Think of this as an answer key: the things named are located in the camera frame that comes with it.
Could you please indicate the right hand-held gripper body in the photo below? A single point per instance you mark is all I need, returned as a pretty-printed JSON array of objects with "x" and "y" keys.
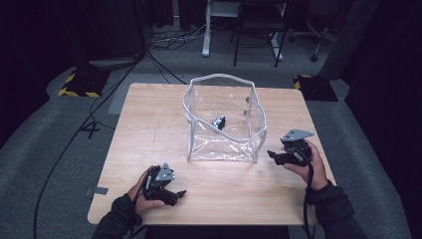
[{"x": 297, "y": 149}]

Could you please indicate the grey office chair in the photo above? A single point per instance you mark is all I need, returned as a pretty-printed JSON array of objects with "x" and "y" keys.
[{"x": 316, "y": 35}]

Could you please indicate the black yellow striped base plate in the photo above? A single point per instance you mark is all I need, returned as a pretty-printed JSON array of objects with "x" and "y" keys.
[
  {"x": 315, "y": 88},
  {"x": 84, "y": 83}
]

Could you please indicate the small silver toy car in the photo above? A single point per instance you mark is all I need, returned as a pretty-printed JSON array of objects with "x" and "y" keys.
[{"x": 219, "y": 122}]

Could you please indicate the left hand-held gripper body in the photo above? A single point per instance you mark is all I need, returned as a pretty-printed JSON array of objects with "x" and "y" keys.
[{"x": 159, "y": 186}]

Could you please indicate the transparent plastic bag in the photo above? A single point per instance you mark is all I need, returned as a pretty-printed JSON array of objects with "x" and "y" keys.
[{"x": 225, "y": 132}]

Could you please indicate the grey stand base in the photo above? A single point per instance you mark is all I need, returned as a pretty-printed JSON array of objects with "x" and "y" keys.
[{"x": 112, "y": 63}]

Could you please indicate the white desk frame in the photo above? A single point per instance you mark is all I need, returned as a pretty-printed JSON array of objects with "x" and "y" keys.
[{"x": 206, "y": 36}]

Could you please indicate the person's left hand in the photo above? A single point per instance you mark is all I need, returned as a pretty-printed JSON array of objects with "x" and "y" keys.
[{"x": 142, "y": 202}]

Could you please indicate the person's right hand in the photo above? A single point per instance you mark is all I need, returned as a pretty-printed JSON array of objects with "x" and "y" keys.
[{"x": 316, "y": 172}]

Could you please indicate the grey curtain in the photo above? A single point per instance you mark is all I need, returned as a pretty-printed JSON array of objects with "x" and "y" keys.
[{"x": 348, "y": 40}]

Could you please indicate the grey tape piece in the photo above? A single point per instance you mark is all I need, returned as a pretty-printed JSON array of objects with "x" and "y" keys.
[{"x": 99, "y": 191}]

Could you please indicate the black chair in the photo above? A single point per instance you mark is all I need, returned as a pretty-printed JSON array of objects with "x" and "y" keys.
[{"x": 258, "y": 23}]

